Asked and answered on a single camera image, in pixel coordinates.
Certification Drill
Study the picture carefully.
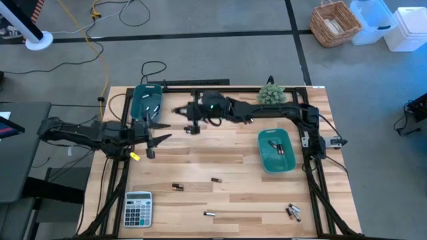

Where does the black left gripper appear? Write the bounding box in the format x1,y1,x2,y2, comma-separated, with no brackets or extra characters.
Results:
133,112,173,160

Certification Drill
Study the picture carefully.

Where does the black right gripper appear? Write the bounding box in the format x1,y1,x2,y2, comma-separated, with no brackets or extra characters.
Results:
171,91,231,134

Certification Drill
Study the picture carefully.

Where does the black bar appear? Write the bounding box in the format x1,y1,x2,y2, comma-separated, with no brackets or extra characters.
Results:
146,79,231,87

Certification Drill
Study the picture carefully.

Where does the dark teal plastic bin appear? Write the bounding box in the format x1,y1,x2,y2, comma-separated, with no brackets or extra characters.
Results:
129,83,163,121

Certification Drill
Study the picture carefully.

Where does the grey desk calculator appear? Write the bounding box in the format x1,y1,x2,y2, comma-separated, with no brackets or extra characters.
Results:
123,191,153,229

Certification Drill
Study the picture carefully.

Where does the potted green plant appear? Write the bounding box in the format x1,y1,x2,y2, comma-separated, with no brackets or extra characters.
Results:
256,83,288,105

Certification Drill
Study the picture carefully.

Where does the light teal plastic bin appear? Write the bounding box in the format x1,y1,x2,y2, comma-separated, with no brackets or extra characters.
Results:
258,128,298,174

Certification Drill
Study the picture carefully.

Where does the black desk base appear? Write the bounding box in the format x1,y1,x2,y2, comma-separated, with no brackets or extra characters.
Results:
0,166,86,240

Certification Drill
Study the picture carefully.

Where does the grey side desk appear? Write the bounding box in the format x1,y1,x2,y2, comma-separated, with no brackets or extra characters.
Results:
0,101,53,204

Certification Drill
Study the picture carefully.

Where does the black tablet screen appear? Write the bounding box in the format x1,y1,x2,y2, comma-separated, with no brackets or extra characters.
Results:
0,111,26,140

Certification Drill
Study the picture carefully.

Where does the white floor stand with pole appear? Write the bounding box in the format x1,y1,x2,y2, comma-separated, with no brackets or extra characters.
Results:
0,0,54,52

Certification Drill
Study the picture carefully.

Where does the wicker basket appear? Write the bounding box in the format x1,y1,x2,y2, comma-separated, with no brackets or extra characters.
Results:
309,1,364,49

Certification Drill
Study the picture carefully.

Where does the person's shoe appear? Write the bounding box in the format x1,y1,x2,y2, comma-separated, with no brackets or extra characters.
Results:
0,23,21,41

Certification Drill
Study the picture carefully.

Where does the clear plastic storage bin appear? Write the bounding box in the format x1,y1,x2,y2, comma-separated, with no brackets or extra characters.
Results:
348,0,398,46

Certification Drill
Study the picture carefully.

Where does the black equipment box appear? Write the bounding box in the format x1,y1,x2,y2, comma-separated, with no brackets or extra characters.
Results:
405,92,427,136

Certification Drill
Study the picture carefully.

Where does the white plastic storage bin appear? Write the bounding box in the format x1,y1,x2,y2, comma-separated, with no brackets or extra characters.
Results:
383,6,427,53

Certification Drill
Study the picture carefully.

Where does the black aluminium table frame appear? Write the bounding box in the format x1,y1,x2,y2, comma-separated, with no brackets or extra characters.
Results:
79,85,360,240

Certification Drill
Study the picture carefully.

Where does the black floor cable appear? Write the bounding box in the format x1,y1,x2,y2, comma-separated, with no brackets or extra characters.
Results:
139,61,167,85
118,0,151,27
0,15,105,75

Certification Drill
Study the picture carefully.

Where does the yellow floor cable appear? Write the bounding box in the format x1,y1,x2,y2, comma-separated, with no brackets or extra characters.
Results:
56,0,111,116

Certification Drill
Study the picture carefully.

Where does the white floor cable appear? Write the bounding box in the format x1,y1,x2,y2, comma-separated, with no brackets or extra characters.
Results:
49,0,133,35

